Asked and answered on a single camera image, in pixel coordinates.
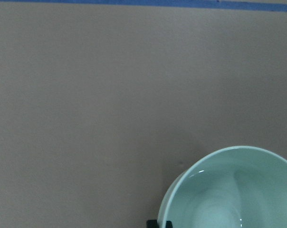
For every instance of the green ceramic bowl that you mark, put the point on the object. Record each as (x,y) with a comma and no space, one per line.
(235,187)

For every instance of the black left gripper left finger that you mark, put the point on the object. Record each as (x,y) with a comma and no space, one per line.
(151,224)

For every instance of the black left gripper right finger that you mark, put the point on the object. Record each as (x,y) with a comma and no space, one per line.
(168,224)

